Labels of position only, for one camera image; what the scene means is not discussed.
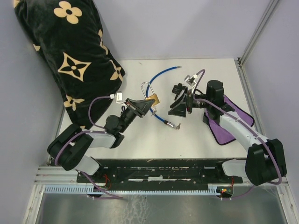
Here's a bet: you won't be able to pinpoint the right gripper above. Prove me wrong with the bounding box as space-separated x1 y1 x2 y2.
168 87 212 118

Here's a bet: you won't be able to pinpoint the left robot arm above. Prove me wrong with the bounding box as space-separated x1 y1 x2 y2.
47 98 155 182

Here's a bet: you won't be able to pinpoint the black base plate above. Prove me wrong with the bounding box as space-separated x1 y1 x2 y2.
91 159 243 190

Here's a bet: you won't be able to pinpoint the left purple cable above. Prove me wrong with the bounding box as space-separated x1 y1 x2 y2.
54 95 124 201

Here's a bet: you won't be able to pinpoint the blue cable lock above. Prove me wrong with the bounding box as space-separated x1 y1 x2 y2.
146 66 182 130

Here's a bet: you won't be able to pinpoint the aluminium frame rail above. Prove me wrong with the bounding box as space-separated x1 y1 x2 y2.
237 0 281 68

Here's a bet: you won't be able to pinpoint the long-shackle brass padlock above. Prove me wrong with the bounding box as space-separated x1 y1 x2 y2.
141 82 160 107

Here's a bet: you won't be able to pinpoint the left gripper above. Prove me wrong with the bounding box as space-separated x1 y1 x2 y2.
119 98 156 133

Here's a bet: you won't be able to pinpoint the black padlock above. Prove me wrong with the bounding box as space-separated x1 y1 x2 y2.
171 83 186 100

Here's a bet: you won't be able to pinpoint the purple cloth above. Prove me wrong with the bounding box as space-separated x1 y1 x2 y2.
202 94 255 146

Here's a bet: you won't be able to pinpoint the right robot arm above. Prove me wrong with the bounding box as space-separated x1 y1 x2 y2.
168 80 287 186

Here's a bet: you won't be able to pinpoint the black floral plush pillow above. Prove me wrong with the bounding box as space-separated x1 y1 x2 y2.
14 0 125 129

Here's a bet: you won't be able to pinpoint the long padlock keys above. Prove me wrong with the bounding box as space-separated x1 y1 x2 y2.
150 106 157 117

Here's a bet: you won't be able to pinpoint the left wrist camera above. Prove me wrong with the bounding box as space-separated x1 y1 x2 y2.
110 91 126 105

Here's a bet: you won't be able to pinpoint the blue cable duct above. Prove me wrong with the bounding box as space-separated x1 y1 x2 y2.
43 183 222 194

